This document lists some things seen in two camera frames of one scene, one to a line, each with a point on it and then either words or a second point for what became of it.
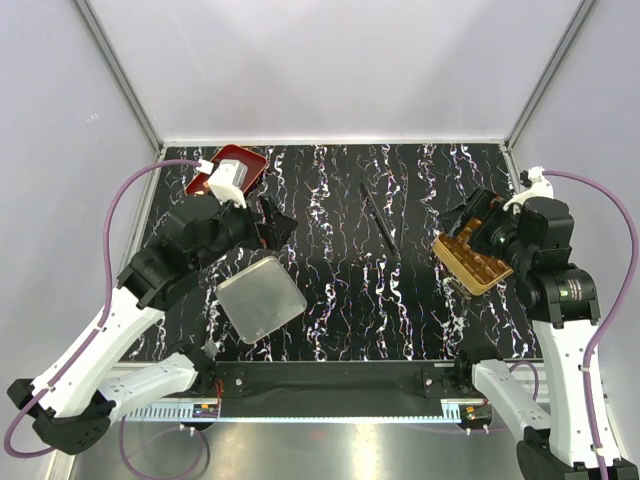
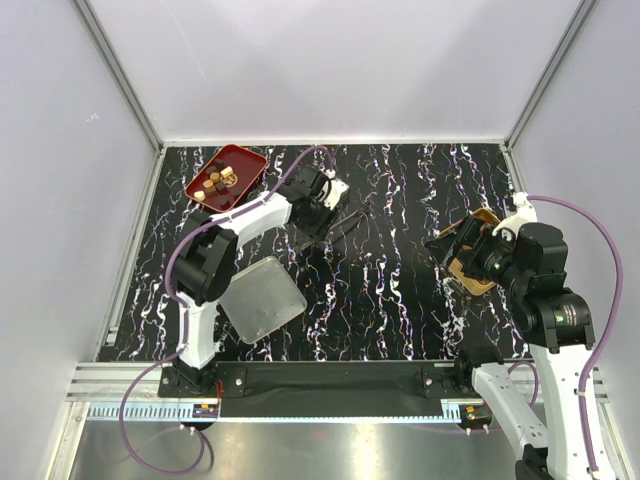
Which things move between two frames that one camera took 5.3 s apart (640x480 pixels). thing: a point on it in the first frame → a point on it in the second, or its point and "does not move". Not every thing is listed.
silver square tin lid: (260, 297) does not move
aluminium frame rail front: (449, 413) does not move
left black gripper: (274, 234) → (318, 231)
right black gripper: (485, 205) → (469, 231)
